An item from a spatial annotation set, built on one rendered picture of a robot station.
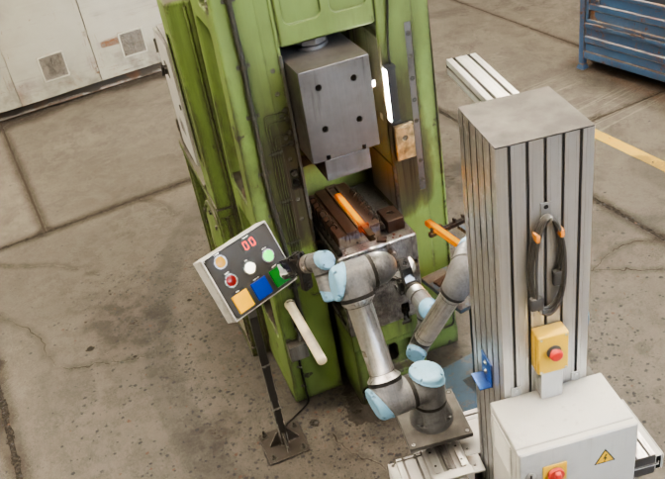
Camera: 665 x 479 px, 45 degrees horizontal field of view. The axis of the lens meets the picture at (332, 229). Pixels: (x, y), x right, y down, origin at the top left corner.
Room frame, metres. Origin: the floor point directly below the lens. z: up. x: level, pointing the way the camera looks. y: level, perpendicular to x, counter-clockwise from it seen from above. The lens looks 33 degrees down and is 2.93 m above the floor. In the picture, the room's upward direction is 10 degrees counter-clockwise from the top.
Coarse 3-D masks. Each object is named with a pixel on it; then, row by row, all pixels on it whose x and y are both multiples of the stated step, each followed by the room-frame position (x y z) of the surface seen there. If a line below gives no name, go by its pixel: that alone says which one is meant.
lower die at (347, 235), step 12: (324, 192) 3.34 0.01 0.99; (348, 192) 3.30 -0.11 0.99; (312, 204) 3.27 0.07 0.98; (324, 204) 3.23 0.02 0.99; (336, 204) 3.21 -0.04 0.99; (336, 216) 3.11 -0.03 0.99; (348, 216) 3.08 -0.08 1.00; (360, 216) 3.06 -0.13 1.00; (372, 216) 3.05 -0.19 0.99; (348, 228) 2.99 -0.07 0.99; (372, 228) 2.99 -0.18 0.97; (336, 240) 2.96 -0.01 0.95; (348, 240) 2.95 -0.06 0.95; (360, 240) 2.97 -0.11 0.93
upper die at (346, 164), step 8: (352, 152) 2.98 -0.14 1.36; (360, 152) 2.98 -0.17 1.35; (368, 152) 2.99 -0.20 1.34; (328, 160) 2.95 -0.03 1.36; (336, 160) 2.96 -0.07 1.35; (344, 160) 2.96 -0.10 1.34; (352, 160) 2.97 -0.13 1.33; (360, 160) 2.98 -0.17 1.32; (368, 160) 2.99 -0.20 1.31; (320, 168) 3.03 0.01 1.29; (328, 168) 2.94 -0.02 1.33; (336, 168) 2.95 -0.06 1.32; (344, 168) 2.96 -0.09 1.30; (352, 168) 2.97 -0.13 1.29; (360, 168) 2.98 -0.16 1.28; (328, 176) 2.94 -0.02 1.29; (336, 176) 2.95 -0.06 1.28
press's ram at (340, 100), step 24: (288, 48) 3.21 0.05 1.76; (336, 48) 3.12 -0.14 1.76; (360, 48) 3.07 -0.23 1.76; (288, 72) 3.05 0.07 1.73; (312, 72) 2.94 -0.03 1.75; (336, 72) 2.97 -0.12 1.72; (360, 72) 3.00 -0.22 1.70; (312, 96) 2.94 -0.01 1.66; (336, 96) 2.97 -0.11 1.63; (360, 96) 2.99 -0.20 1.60; (312, 120) 2.94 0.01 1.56; (336, 120) 2.96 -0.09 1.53; (360, 120) 2.99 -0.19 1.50; (312, 144) 2.93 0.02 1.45; (336, 144) 2.96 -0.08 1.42; (360, 144) 2.99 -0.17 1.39
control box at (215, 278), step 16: (256, 224) 2.84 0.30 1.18; (240, 240) 2.74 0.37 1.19; (256, 240) 2.76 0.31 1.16; (272, 240) 2.79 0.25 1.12; (208, 256) 2.64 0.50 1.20; (224, 256) 2.66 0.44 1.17; (240, 256) 2.69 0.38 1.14; (256, 256) 2.72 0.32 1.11; (208, 272) 2.60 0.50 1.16; (224, 272) 2.62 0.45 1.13; (240, 272) 2.65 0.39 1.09; (256, 272) 2.68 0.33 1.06; (208, 288) 2.62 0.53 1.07; (224, 288) 2.58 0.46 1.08; (240, 288) 2.61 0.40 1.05; (272, 288) 2.66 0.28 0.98; (224, 304) 2.55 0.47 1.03; (256, 304) 2.59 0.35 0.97
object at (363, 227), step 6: (336, 198) 3.25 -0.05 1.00; (342, 198) 3.22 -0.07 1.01; (342, 204) 3.17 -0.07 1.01; (348, 204) 3.16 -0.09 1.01; (348, 210) 3.11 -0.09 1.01; (354, 210) 3.10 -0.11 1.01; (354, 216) 3.05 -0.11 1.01; (360, 222) 3.00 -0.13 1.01; (360, 228) 2.96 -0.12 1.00; (366, 228) 2.94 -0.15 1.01; (366, 234) 2.93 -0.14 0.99; (372, 234) 2.88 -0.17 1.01
